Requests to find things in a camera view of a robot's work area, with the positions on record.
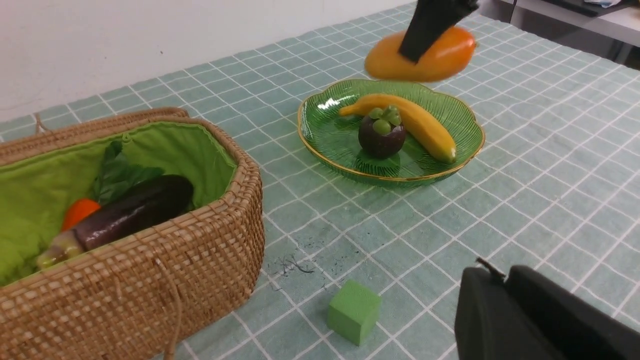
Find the dark purple plastic mangosteen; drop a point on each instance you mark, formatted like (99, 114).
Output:
(382, 133)

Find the yellow plastic banana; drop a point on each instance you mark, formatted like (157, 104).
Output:
(423, 126)

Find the grey side table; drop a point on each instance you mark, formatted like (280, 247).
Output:
(611, 36)

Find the green glass leaf plate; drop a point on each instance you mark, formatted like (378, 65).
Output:
(333, 137)

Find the woven wicker basket green lining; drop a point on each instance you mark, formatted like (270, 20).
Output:
(140, 295)

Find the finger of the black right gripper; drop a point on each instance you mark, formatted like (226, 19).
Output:
(431, 18)

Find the woven wicker basket lid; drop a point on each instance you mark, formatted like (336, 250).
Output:
(44, 140)

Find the green foam cube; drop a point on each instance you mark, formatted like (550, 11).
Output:
(353, 312)

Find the orange plastic carrot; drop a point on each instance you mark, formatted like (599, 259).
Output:
(116, 175)

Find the green checked tablecloth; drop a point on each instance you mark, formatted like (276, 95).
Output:
(555, 187)

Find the orange yellow plastic mango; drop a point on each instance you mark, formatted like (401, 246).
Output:
(447, 57)

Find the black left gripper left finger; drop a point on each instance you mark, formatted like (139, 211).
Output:
(490, 325)

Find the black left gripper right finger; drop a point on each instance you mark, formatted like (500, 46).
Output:
(577, 329)

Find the purple plastic eggplant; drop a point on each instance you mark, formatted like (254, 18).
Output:
(144, 205)

